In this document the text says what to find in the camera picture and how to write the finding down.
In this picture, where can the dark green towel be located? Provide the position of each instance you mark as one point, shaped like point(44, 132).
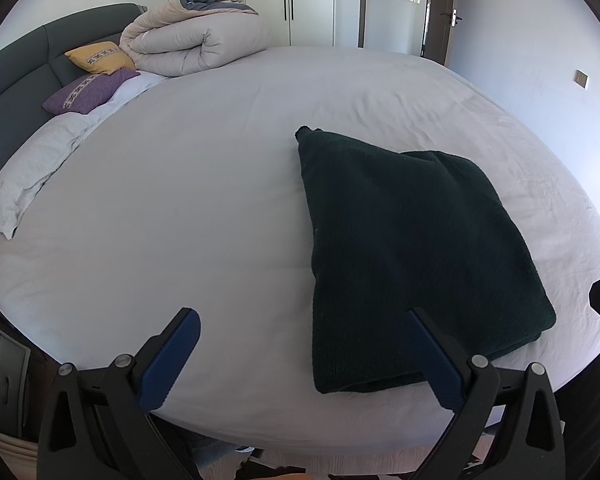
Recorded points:
point(405, 240)

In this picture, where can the wall switch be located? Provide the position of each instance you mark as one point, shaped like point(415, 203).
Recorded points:
point(581, 78)

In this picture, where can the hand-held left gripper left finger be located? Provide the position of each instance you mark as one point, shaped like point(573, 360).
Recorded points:
point(172, 355)

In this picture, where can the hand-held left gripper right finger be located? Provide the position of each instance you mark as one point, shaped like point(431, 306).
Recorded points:
point(435, 360)

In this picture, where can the person's dark pants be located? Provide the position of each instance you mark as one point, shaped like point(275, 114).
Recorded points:
point(595, 410)

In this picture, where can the white pillow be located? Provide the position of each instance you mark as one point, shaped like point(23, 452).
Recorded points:
point(25, 170)

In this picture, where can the yellow patterned pillow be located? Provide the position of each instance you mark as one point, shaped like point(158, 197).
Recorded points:
point(100, 57)

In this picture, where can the grey padded headboard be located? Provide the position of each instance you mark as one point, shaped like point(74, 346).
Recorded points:
point(15, 75)

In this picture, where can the grey nightstand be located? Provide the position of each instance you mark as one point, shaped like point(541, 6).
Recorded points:
point(2, 370)

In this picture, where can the rolled beige duvet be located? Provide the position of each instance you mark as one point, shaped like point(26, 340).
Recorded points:
point(180, 42)

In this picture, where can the purple patterned pillow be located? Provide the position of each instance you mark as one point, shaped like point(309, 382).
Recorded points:
point(87, 92)

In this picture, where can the bed with white sheet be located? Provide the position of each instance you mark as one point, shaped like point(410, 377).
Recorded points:
point(180, 185)

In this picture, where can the cream wardrobe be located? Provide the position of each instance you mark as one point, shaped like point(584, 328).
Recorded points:
point(260, 0)

